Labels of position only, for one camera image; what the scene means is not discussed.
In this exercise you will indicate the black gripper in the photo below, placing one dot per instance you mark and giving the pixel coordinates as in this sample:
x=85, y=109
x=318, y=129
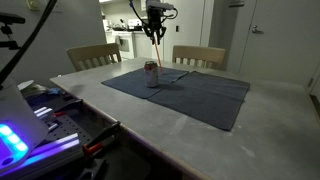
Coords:
x=155, y=20

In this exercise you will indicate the red drinking straw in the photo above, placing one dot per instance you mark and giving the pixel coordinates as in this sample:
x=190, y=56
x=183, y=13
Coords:
x=157, y=53

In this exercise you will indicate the silver red soda can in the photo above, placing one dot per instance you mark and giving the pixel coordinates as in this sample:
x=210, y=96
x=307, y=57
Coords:
x=151, y=76

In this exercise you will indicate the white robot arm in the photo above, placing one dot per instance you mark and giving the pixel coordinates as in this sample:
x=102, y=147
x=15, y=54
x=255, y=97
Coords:
x=20, y=113

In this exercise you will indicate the white oven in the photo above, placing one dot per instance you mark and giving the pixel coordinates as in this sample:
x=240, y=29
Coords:
x=125, y=43

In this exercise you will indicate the light wooden chair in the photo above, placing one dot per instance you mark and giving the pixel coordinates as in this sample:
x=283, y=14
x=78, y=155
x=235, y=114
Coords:
x=200, y=53
x=93, y=51

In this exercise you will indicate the dark blue cloth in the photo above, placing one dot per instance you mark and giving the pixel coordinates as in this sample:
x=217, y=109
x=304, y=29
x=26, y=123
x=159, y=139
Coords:
x=126, y=83
x=200, y=96

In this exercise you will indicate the small blue object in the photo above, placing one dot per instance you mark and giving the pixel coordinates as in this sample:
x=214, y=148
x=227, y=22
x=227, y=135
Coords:
x=53, y=91

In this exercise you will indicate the cream outlet plate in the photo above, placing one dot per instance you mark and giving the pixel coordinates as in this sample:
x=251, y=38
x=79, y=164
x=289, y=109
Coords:
x=33, y=4

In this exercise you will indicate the grey door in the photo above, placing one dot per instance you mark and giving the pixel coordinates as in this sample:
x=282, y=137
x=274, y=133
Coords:
x=283, y=40

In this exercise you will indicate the small black wall switch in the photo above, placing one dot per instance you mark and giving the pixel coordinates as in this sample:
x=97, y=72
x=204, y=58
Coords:
x=177, y=28

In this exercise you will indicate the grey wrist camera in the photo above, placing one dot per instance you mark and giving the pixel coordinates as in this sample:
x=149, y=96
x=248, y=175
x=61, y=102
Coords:
x=160, y=4

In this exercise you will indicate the white light switch plate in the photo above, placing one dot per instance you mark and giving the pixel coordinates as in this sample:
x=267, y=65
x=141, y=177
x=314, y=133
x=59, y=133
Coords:
x=56, y=7

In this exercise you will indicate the aluminium rail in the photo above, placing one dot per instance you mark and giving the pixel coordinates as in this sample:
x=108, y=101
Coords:
x=63, y=141
x=43, y=111

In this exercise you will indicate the black camera on mount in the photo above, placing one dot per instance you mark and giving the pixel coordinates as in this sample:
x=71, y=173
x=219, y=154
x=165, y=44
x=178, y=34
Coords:
x=10, y=18

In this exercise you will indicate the black bracket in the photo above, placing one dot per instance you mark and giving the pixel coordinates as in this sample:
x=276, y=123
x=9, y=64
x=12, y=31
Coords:
x=93, y=168

